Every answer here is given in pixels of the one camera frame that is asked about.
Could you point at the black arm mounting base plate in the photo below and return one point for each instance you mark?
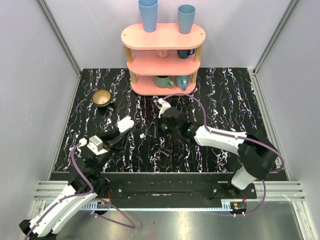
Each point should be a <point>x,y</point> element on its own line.
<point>206,185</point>

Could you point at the green ceramic mug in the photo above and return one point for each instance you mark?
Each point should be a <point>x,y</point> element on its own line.
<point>164,81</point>

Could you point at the left blue plastic tumbler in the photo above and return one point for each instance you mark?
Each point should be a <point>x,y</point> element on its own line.
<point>149,13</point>

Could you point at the right blue plastic tumbler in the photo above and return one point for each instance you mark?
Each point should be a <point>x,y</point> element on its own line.
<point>185,18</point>

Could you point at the small black clip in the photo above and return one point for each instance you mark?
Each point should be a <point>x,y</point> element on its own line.
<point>166,152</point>

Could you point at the dark blue mug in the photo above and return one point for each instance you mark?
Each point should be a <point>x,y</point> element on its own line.
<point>185,53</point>

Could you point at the light blue ceramic mug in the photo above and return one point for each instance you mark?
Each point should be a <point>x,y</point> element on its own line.
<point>182,81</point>

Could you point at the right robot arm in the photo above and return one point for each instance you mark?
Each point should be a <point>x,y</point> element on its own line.
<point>256,154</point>

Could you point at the pink three-tier wooden shelf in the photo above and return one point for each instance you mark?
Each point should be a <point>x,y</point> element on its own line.
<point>144,64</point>

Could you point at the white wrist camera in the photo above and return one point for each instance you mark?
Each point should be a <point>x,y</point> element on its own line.
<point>95,144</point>
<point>163,105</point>

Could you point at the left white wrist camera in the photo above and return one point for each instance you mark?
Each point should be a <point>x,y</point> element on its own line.
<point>95,144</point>

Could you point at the gold bowl with dark rim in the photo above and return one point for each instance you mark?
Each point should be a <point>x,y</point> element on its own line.
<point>101,98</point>

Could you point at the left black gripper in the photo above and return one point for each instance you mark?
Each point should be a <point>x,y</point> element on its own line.
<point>110,139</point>

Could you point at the pink mug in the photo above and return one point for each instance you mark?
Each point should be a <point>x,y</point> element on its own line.
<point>163,53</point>

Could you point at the blue plastic tumbler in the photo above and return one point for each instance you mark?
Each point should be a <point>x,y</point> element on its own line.
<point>149,13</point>
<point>185,18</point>

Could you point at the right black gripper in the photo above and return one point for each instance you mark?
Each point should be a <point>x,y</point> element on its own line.
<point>154,129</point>

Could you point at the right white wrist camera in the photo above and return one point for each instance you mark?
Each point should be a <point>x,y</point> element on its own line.
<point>163,105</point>

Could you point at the white earbuds charging case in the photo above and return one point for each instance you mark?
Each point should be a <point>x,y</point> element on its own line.
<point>125,124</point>

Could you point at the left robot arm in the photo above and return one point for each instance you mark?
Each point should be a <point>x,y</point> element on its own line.
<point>86,184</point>

